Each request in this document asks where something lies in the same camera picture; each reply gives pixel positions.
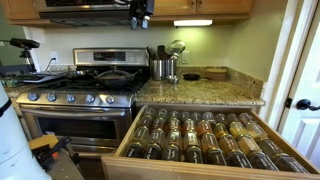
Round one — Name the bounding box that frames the stainless steel gas range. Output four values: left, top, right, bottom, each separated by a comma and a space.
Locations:
15, 47, 151, 159

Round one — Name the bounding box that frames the white switch plate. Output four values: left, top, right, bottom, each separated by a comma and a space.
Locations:
31, 29, 46, 45

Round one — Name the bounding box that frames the stainless over-range microwave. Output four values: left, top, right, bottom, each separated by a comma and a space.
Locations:
33, 0, 134, 28

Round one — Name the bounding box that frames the white wall outlet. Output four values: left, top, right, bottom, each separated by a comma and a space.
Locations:
49, 50, 59, 63
181, 50, 190, 65

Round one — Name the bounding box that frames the black wok pan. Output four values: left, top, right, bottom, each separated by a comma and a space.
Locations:
93, 67, 143, 89

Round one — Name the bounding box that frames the black tool with orange button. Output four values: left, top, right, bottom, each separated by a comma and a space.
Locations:
32, 135, 73, 169

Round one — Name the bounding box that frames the dark flat tray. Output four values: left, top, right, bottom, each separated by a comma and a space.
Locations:
17, 73, 65, 84

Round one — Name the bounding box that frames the black power cord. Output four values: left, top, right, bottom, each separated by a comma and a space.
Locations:
44, 57, 57, 73

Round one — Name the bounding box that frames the silver stove knob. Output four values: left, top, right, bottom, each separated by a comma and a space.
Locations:
27, 92, 39, 102
104, 94, 116, 105
84, 94, 96, 104
45, 92, 57, 103
65, 93, 77, 104

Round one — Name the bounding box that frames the brown wooden spatula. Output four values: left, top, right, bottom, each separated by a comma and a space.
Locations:
157, 44, 167, 61

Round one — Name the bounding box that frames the small black skillet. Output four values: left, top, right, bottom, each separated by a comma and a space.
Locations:
182, 73, 211, 82

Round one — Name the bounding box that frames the yellow wooden block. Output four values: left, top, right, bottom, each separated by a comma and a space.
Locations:
28, 133, 60, 150

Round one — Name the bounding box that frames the white panel door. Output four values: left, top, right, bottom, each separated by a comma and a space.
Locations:
278, 13, 320, 169

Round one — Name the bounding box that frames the black door latch plate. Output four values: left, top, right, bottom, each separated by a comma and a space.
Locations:
284, 97, 294, 110

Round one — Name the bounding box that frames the steel utensil canister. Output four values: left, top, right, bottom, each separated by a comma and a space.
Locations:
152, 59, 166, 81
164, 57, 178, 80

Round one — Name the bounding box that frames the grey metal box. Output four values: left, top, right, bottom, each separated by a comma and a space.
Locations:
45, 149, 85, 180

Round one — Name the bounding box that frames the green electronic board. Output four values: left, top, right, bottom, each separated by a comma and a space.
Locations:
0, 77, 18, 89

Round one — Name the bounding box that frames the under-cabinet light bar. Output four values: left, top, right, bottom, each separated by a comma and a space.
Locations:
173, 19, 214, 28

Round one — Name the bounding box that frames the dark bowl on counter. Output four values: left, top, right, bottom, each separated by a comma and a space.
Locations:
204, 67, 230, 82

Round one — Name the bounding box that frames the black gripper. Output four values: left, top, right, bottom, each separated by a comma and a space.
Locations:
129, 0, 155, 30

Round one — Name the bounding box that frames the wooden wall cabinet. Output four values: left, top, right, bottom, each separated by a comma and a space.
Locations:
1, 0, 52, 26
150, 0, 253, 22

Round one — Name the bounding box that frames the small steel bowl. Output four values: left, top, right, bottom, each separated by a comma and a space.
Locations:
165, 75, 180, 85

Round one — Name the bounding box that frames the black kitchen utensil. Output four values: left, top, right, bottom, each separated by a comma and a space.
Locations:
146, 46, 156, 62

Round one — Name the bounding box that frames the black camera tripod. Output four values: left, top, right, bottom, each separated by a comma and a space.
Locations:
19, 48, 38, 73

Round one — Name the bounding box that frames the black stereo camera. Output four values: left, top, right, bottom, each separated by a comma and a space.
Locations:
9, 37, 41, 50

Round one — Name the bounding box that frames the black door lever handle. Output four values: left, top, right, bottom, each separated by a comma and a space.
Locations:
296, 98, 320, 112

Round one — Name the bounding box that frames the wooden spice drawer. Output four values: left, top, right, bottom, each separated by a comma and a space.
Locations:
100, 104, 320, 180

